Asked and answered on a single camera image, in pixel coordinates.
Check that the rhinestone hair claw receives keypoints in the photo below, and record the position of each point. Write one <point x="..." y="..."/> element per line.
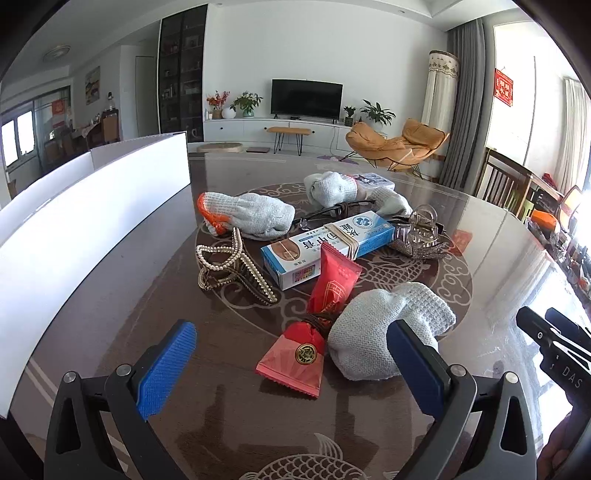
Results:
<point x="415" y="249"/>

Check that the leafy potted plant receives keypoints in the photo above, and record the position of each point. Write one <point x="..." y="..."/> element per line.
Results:
<point x="378" y="113"/>

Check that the round ceiling lamp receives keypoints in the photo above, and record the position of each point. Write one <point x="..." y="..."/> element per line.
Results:
<point x="57" y="53"/>

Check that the white television cabinet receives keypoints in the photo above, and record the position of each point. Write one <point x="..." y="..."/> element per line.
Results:
<point x="240" y="129"/>

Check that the orange cuffed knit glove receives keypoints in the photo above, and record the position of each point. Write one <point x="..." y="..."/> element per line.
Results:
<point x="258" y="214"/>

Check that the covered standing air conditioner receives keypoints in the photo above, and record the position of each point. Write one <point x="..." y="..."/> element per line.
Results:
<point x="438" y="92"/>

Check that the grey curtain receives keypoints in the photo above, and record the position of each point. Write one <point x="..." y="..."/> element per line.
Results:
<point x="461" y="115"/>

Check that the red flowers in vase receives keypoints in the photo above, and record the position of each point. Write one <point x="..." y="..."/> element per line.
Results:
<point x="216" y="101"/>

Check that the wooden dining chair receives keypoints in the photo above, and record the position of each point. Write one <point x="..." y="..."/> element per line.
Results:
<point x="111" y="129"/>

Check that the red wall hanging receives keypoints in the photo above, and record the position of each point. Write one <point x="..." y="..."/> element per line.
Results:
<point x="503" y="87"/>

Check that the round white vase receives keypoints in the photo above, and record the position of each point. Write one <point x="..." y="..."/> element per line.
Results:
<point x="229" y="113"/>

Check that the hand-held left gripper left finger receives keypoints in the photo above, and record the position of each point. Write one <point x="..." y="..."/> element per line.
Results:
<point x="166" y="364"/>

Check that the flat screen television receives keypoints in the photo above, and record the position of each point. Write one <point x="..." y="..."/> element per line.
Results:
<point x="307" y="99"/>

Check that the round beige floor cushion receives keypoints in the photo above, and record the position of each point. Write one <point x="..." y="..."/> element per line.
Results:
<point x="220" y="147"/>

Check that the white knit glove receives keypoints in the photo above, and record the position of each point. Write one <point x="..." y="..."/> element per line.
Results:
<point x="328" y="189"/>
<point x="378" y="332"/>
<point x="392" y="201"/>

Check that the dark glass display cabinet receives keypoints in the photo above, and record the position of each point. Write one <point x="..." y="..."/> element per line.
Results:
<point x="182" y="69"/>

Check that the purple floor mat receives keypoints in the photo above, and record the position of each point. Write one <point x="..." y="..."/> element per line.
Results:
<point x="337" y="159"/>

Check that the wooden bench with metal legs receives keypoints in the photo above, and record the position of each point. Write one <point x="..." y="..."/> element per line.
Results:
<point x="288" y="129"/>

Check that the clear plastic hair claw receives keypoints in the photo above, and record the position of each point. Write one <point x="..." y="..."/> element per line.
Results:
<point x="422" y="221"/>

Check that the wooden dining table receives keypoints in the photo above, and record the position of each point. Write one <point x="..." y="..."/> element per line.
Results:
<point x="87" y="131"/>

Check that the framed wall painting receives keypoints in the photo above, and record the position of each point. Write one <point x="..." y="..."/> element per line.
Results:
<point x="93" y="84"/>

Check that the green plant in vase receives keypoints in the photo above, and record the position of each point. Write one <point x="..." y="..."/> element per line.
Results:
<point x="247" y="101"/>

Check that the red snack packet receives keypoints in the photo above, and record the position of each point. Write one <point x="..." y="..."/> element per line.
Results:
<point x="334" y="277"/>

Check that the orange lounge chair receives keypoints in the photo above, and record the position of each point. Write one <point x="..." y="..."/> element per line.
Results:
<point x="369" y="143"/>

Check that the white sheer curtain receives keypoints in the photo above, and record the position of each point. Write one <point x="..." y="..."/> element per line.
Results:
<point x="575" y="134"/>

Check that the cluttered wooden side table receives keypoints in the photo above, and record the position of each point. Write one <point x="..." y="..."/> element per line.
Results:
<point x="558" y="230"/>

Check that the small potted plant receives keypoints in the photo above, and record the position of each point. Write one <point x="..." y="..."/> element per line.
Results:
<point x="348" y="115"/>

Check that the white cardboard box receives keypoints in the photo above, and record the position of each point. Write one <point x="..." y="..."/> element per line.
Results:
<point x="92" y="230"/>

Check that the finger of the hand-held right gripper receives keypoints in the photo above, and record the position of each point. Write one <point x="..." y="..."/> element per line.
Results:
<point x="558" y="355"/>
<point x="570" y="328"/>

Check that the clear tissue pack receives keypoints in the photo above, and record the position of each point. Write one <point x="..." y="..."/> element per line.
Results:
<point x="376" y="180"/>

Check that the black framed glasses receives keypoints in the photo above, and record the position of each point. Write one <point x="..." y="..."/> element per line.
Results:
<point x="323" y="211"/>

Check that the blue white ointment box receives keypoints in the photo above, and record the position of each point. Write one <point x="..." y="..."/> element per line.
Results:
<point x="318" y="249"/>

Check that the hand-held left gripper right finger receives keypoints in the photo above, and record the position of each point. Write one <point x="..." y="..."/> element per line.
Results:
<point x="415" y="369"/>

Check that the pearl hair claw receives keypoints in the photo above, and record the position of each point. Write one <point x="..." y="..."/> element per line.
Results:
<point x="257" y="281"/>

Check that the dark wooden chair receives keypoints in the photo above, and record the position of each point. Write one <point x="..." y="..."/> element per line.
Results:
<point x="496" y="177"/>

